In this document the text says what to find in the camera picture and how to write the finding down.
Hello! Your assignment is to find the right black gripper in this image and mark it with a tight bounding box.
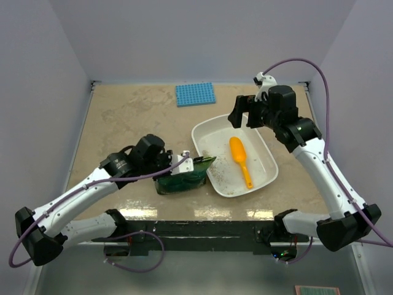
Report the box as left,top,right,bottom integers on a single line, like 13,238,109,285
228,95,280,130

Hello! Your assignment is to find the green litter bag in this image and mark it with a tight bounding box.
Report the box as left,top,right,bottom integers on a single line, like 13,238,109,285
154,161,213,195

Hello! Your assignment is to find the orange plastic scoop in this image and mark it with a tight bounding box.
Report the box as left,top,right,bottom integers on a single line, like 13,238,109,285
229,136,253,189

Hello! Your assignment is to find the white litter box tray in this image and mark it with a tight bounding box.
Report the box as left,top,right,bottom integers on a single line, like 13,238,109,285
192,114,279,198

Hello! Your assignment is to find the black bag clip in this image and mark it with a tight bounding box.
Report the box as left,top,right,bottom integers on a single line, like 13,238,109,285
193,156,216,163

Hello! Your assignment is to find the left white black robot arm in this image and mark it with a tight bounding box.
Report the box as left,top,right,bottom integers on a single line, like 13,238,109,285
15,134,174,266

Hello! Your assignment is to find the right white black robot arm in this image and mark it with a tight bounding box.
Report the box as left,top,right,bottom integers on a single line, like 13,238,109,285
228,85,381,252

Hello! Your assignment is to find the blue studded plate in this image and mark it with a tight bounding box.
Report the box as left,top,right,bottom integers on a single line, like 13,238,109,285
175,83,216,108

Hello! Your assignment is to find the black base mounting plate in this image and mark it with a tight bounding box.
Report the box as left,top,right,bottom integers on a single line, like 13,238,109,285
97,220,309,256

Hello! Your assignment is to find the pink green board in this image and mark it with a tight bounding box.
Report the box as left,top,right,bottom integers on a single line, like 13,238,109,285
295,286,340,295

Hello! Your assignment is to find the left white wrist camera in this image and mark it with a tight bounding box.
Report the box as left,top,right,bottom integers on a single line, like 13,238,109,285
171,151,194,175

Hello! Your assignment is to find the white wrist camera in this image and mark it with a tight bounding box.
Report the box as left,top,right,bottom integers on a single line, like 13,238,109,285
253,72,278,101
171,151,194,175

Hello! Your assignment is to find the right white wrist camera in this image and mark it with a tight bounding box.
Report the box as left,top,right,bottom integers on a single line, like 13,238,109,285
253,72,278,101

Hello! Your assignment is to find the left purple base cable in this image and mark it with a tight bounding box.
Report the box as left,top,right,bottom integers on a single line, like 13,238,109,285
103,229,166,272

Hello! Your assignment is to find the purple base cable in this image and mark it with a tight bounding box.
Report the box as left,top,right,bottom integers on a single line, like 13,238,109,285
276,233,314,265
103,229,166,272

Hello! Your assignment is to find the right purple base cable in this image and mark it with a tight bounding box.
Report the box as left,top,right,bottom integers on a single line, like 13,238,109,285
276,233,314,265

